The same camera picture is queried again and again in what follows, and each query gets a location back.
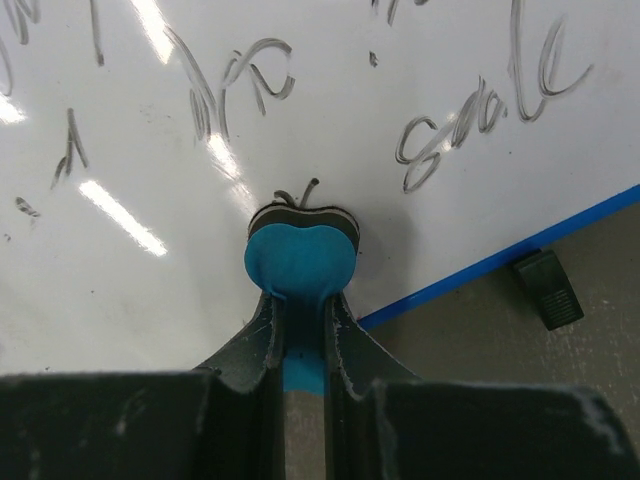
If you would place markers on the blue framed whiteboard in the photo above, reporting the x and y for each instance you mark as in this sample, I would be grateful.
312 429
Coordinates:
138 138

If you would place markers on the black whiteboard foot clip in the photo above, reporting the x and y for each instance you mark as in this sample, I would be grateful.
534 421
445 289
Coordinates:
545 283

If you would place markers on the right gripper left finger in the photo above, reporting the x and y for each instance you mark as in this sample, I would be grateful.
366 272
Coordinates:
220 420

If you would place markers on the blue felt eraser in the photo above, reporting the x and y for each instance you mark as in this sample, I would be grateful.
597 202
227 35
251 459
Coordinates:
302 257

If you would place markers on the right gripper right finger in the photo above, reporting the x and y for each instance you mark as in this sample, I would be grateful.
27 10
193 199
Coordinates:
384 422

